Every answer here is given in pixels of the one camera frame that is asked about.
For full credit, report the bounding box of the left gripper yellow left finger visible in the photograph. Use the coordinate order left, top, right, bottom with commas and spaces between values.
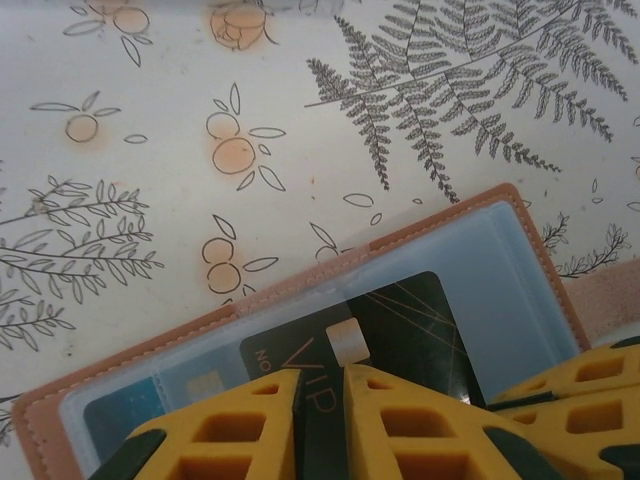
87, 372, 307, 480

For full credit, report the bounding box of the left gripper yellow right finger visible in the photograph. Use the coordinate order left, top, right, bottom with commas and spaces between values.
344, 362, 626, 480

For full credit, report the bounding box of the black VIP credit card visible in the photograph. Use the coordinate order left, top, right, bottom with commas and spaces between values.
239, 270, 489, 480

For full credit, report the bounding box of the pink leather card holder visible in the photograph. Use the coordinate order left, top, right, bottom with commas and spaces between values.
10, 182, 640, 480

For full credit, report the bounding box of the blue credit card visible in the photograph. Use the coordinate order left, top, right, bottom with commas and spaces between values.
83, 357, 251, 456

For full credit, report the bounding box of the floral table mat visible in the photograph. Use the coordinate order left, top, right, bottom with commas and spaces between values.
0, 0, 640, 446

